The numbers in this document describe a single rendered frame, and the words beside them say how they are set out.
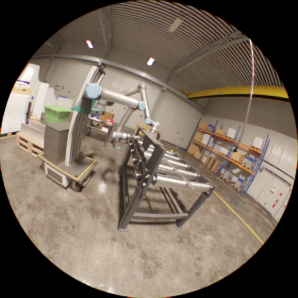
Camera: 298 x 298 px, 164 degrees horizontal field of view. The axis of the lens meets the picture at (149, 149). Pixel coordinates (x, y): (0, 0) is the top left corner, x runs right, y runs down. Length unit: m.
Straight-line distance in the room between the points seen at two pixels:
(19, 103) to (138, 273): 3.86
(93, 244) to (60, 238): 0.37
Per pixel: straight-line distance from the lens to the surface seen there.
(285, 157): 9.71
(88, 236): 1.38
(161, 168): 1.20
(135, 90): 1.69
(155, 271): 1.44
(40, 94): 4.10
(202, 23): 8.07
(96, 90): 1.03
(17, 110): 3.44
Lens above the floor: 1.29
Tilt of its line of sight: 13 degrees down
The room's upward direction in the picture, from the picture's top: 24 degrees clockwise
